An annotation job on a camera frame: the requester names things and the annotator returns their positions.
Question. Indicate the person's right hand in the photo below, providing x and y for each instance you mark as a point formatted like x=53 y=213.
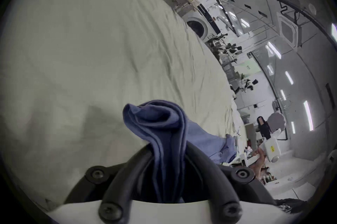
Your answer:
x=258 y=153

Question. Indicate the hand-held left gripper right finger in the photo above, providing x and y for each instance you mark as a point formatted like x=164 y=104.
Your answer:
x=208 y=167

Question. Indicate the white washing machine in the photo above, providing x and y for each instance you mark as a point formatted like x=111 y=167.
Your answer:
x=196 y=24

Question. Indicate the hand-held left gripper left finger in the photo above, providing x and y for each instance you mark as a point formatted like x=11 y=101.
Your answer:
x=137 y=165

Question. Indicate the person's right forearm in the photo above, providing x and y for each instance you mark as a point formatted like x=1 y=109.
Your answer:
x=259 y=169

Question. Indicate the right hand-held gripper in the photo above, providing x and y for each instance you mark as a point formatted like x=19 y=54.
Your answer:
x=271 y=148

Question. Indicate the dark blue shirt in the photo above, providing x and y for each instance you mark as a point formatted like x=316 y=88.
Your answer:
x=163 y=125

